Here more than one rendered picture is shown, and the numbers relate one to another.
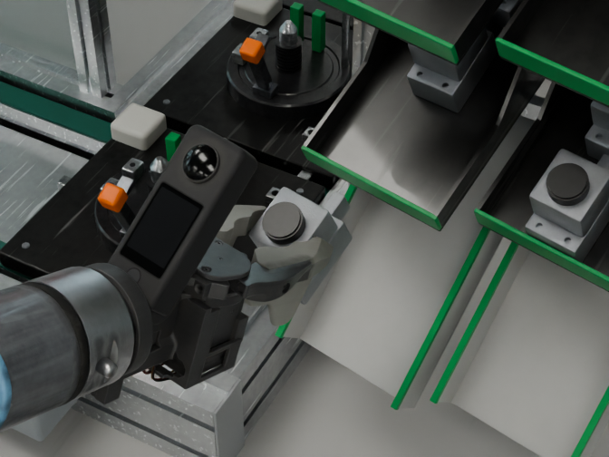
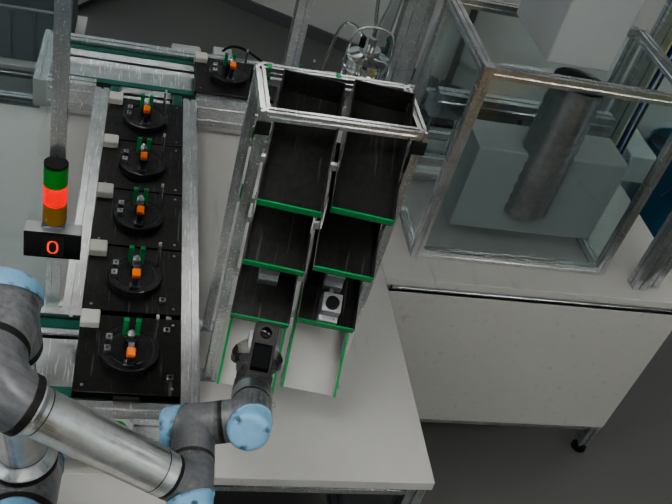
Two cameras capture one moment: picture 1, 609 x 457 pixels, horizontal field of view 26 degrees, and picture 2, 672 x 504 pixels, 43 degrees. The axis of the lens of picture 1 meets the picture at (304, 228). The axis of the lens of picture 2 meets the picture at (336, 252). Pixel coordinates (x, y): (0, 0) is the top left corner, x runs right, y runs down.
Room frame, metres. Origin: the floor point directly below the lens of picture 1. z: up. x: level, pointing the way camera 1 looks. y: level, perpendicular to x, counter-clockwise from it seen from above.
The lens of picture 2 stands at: (-0.22, 0.85, 2.53)
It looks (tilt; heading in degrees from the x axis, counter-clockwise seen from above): 39 degrees down; 312
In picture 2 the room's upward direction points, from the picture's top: 18 degrees clockwise
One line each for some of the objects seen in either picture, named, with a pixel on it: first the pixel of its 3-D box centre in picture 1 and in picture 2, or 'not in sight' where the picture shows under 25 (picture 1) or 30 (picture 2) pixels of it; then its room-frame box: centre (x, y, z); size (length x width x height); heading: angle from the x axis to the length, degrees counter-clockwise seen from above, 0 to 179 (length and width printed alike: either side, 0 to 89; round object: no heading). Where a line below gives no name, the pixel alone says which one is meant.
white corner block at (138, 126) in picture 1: (140, 131); (90, 320); (1.09, 0.18, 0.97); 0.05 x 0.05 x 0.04; 61
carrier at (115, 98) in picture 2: not in sight; (146, 109); (1.82, -0.34, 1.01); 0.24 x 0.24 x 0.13; 61
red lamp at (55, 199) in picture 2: not in sight; (55, 192); (1.15, 0.25, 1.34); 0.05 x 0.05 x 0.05
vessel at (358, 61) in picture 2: not in sight; (360, 84); (1.37, -0.77, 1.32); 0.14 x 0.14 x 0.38
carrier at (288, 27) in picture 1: (288, 49); (135, 266); (1.18, 0.02, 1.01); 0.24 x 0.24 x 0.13; 61
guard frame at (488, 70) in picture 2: not in sight; (528, 140); (1.08, -1.30, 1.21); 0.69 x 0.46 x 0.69; 61
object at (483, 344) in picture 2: not in sight; (476, 308); (1.04, -1.39, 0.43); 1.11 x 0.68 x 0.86; 61
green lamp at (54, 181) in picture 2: not in sight; (55, 174); (1.15, 0.25, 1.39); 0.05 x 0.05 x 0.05
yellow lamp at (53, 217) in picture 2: not in sight; (54, 210); (1.15, 0.25, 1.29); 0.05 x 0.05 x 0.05
